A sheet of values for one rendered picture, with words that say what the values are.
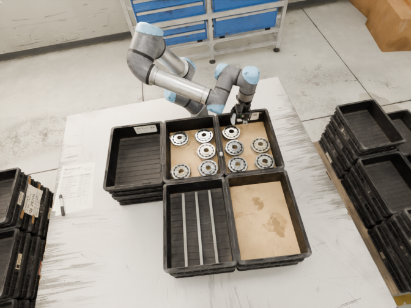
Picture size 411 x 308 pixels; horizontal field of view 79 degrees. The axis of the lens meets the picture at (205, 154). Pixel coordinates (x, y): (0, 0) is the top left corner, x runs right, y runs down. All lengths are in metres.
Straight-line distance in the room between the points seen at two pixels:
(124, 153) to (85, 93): 1.95
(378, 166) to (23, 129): 3.40
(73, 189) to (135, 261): 0.60
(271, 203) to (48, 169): 2.22
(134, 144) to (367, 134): 1.62
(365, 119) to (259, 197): 1.22
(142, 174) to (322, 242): 0.98
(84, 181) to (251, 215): 1.01
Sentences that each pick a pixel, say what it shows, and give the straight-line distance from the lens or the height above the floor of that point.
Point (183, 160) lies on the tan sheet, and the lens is 1.39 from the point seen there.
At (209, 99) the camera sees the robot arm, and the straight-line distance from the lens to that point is 1.12.
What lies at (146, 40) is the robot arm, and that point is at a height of 1.40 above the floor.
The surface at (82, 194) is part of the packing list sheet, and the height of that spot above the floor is 0.70.
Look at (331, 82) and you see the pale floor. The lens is 3.20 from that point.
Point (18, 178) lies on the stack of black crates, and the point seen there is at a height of 0.58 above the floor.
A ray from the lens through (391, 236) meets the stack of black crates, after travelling 1.96.
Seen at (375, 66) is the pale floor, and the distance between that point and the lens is 3.59.
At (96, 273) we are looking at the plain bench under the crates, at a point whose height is 0.70.
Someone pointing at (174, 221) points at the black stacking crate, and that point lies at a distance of 1.25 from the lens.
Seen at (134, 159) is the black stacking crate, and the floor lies 0.83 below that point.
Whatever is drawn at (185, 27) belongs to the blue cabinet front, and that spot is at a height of 0.49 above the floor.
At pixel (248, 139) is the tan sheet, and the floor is 0.83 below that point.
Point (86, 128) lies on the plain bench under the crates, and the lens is 1.94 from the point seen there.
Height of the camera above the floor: 2.00
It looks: 57 degrees down
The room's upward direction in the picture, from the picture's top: 8 degrees counter-clockwise
